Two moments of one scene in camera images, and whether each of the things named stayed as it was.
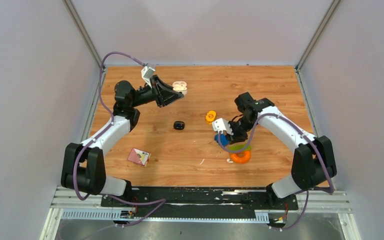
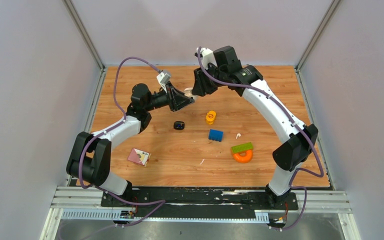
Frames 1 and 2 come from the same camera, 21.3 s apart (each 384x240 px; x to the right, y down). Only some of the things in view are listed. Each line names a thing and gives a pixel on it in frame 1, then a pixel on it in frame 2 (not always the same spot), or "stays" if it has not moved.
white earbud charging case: (180, 86) → (188, 92)
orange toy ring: (238, 159) stays
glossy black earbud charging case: (179, 125) stays
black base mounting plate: (200, 199) stays
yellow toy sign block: (210, 116) stays
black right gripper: (236, 137) → (200, 87)
